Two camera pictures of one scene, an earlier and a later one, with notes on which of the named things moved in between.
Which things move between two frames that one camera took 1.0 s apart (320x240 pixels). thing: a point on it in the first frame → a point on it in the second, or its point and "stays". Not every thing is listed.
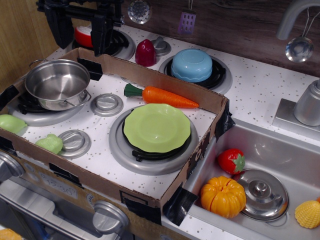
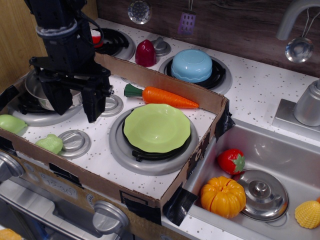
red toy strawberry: x=232 y=161 stays
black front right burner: x=152 y=155 stays
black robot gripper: x=109 y=13 → x=70 y=66
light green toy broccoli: x=52 y=142 stays
